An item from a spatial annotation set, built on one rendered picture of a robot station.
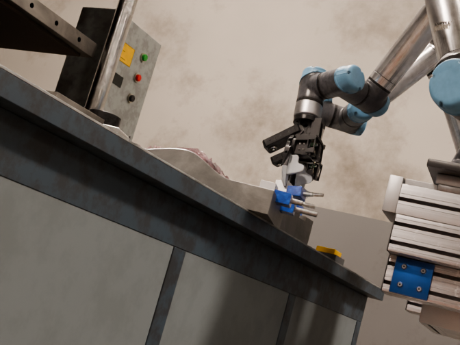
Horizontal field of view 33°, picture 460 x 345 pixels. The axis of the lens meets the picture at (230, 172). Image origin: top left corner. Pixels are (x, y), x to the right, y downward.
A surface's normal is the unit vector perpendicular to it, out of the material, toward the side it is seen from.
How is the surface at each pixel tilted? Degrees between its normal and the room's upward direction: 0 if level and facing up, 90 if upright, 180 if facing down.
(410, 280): 90
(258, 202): 90
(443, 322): 90
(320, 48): 90
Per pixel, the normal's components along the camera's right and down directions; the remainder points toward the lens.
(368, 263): -0.33, -0.26
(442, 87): -0.70, -0.20
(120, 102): 0.86, 0.15
